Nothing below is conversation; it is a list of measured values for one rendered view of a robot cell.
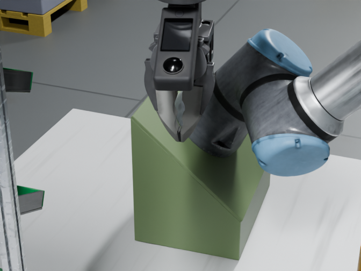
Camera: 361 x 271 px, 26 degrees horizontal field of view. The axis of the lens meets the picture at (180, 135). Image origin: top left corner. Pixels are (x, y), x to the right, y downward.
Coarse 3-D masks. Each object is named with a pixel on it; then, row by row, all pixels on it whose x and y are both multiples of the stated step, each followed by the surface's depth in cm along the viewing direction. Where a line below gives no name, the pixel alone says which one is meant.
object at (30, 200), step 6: (18, 186) 98; (18, 192) 98; (24, 192) 97; (30, 192) 97; (36, 192) 95; (42, 192) 96; (18, 198) 91; (24, 198) 92; (30, 198) 93; (36, 198) 95; (42, 198) 97; (24, 204) 92; (30, 204) 94; (36, 204) 95; (42, 204) 97; (24, 210) 92; (30, 210) 94; (36, 210) 95
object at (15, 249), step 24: (0, 48) 76; (0, 72) 77; (0, 96) 77; (0, 120) 78; (0, 144) 79; (0, 168) 81; (0, 192) 83; (0, 216) 84; (0, 240) 85; (24, 264) 88
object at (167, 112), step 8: (160, 96) 101; (168, 96) 101; (176, 96) 102; (160, 104) 102; (168, 104) 102; (160, 112) 103; (168, 112) 102; (176, 112) 103; (168, 120) 103; (176, 120) 104; (168, 128) 104; (176, 128) 103; (176, 136) 104
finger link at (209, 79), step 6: (210, 66) 98; (210, 72) 99; (204, 78) 99; (210, 78) 99; (198, 84) 100; (204, 84) 100; (210, 84) 99; (204, 90) 100; (210, 90) 100; (204, 96) 100; (210, 96) 100; (204, 102) 101; (204, 108) 101
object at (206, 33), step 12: (168, 0) 94; (180, 0) 94; (192, 0) 94; (204, 0) 95; (156, 36) 98; (204, 36) 98; (156, 48) 98; (204, 48) 97; (204, 60) 98; (204, 72) 98
